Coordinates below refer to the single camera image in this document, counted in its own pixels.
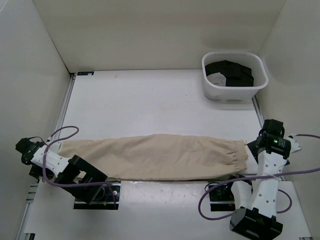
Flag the black trousers in basket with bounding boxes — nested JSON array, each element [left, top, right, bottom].
[[204, 60, 254, 87]]

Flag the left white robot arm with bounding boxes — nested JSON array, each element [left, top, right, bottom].
[[15, 138, 108, 200]]

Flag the beige trousers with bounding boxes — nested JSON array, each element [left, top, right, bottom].
[[58, 134, 249, 181]]

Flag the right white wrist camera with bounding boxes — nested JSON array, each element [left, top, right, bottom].
[[287, 135, 302, 154]]

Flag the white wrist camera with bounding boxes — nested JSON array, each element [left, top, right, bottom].
[[46, 138, 63, 153], [287, 135, 302, 154]]

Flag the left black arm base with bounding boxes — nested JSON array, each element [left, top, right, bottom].
[[73, 182, 121, 210]]

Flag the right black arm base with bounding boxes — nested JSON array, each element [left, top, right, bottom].
[[209, 183, 236, 212]]

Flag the small blue label sticker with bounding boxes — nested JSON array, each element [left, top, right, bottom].
[[77, 71, 94, 76]]

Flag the white plastic basket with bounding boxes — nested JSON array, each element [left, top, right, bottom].
[[201, 50, 269, 101]]

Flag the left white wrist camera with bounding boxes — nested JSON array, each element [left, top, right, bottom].
[[46, 138, 63, 153]]

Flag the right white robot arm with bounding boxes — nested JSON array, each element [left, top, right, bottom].
[[224, 119, 291, 240]]

